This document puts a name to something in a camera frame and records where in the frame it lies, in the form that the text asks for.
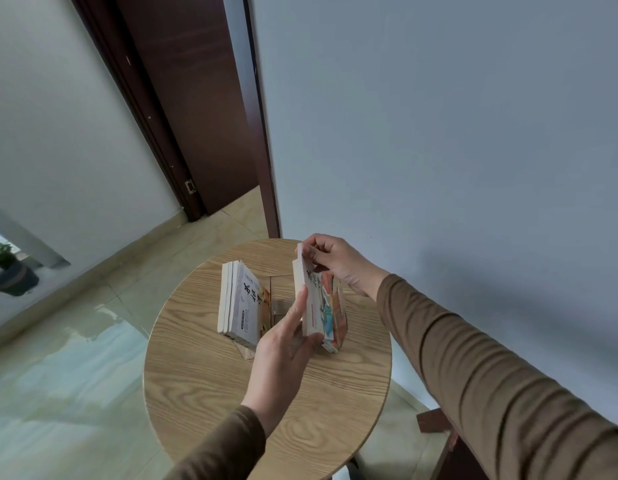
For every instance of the clear acrylic book stand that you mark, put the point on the clear acrylic book stand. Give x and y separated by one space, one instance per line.
278 309

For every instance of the white book with black lettering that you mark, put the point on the white book with black lettering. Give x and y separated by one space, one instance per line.
249 307

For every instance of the dark brown wooden door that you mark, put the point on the dark brown wooden door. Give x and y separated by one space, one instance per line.
189 84

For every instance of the person's left thumb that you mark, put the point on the person's left thumb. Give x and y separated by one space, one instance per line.
295 312

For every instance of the colourful illustrated cover book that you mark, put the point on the colourful illustrated cover book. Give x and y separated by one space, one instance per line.
333 314

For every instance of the person's right forearm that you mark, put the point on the person's right forearm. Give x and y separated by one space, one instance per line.
494 389

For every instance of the green potted plant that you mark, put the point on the green potted plant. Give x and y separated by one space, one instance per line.
0 253

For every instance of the dark brown door frame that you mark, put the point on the dark brown door frame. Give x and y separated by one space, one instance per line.
138 109

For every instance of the white paperback book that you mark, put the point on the white paperback book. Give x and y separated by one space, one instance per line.
301 279

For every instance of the round wooden table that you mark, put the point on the round wooden table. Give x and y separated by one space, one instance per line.
204 374

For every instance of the dark round plant pot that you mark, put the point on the dark round plant pot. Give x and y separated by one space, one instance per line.
16 279

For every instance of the metal door strike plate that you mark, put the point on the metal door strike plate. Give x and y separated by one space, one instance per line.
190 186

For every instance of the person's right hand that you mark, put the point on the person's right hand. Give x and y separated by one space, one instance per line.
346 262

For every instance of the person's left forearm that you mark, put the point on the person's left forearm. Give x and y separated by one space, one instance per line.
224 452

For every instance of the person's right thumb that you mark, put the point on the person's right thumb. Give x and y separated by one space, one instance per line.
320 258

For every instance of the thin white book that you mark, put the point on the thin white book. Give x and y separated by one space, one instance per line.
229 299

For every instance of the reddish brown wooden stool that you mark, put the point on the reddish brown wooden stool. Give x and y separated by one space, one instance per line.
449 444

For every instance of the person's left hand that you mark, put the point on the person's left hand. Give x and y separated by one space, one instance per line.
274 364

